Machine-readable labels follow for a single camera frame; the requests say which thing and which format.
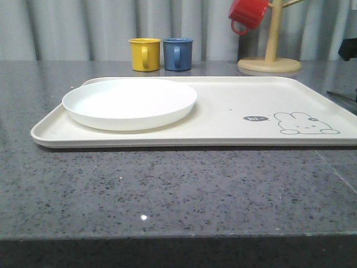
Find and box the wooden mug tree stand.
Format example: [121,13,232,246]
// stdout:
[238,0,302,73]

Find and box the silver metal fork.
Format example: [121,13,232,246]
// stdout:
[326,91,356,102]

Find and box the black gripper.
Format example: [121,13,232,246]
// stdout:
[338,38,357,61]

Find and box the blue enamel mug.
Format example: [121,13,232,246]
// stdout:
[163,38,193,71]

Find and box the grey pleated curtain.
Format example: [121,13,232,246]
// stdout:
[1,1,356,61]

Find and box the red enamel mug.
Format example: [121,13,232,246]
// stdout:
[228,0,269,35]

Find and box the cream rabbit print tray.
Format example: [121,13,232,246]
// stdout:
[31,76,356,149]

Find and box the yellow enamel mug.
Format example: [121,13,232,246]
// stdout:
[129,38,161,72]

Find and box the white round plate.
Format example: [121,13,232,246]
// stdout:
[62,78,197,131]

